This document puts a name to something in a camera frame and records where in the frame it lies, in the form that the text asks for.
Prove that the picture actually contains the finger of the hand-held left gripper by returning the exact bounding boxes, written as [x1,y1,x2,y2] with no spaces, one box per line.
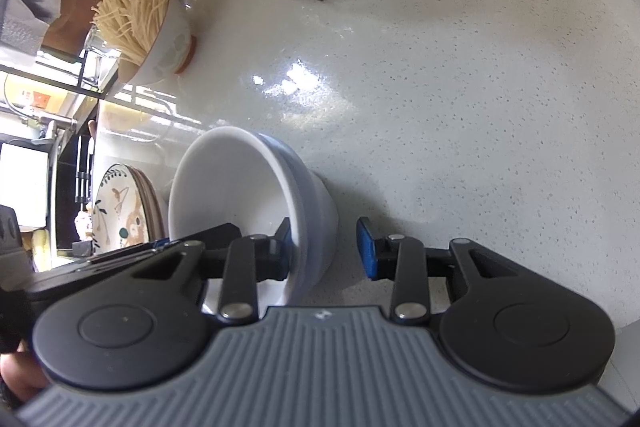
[73,238,171,264]

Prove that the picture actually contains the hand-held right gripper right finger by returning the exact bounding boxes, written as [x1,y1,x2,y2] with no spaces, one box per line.
[356,216,507,326]

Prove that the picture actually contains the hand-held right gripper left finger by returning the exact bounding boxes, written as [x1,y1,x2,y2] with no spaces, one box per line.
[131,217,294,326]

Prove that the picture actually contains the floral rimmed plate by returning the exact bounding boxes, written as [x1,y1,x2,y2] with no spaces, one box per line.
[91,164,152,254]

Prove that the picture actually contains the white ceramic bowl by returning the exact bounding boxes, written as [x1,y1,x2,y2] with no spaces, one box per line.
[168,126,294,314]

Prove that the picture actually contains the person's left hand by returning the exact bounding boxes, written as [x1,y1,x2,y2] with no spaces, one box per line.
[0,341,49,404]

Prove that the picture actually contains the white appliance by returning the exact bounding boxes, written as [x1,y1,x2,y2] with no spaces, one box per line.
[0,141,52,229]

